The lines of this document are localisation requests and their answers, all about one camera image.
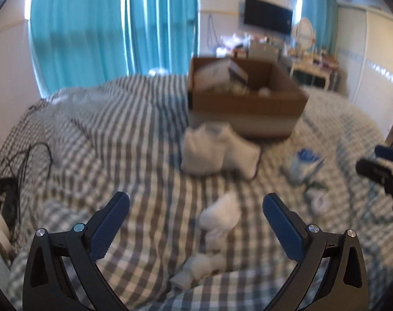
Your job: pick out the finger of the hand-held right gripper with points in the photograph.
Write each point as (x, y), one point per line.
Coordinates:
(381, 165)

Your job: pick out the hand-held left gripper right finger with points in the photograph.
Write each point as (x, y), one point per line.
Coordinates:
(284, 226)

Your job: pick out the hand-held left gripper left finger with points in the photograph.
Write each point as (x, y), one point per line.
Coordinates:
(106, 223)

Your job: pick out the blue and white cloth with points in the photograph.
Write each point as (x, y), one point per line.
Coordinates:
(301, 165)

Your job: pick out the small white sock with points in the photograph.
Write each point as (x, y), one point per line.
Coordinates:
(196, 269)

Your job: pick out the brown cardboard box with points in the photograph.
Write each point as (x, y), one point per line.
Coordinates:
(248, 95)

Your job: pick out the small white cloth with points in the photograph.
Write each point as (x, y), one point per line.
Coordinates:
(318, 197)

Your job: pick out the checkered blanket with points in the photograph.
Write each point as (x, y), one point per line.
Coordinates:
(170, 181)

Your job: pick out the black charger box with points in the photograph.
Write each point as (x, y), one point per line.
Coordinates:
(6, 194)

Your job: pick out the white wardrobe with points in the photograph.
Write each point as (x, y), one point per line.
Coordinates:
(368, 58)

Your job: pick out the white dressing table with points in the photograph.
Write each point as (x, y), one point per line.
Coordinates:
(313, 66)

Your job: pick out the round vanity mirror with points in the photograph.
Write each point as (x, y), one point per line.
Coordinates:
(304, 30)

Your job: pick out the teal curtain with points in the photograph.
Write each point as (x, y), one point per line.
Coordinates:
(112, 26)

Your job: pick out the black wall television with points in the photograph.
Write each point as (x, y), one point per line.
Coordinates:
(267, 14)

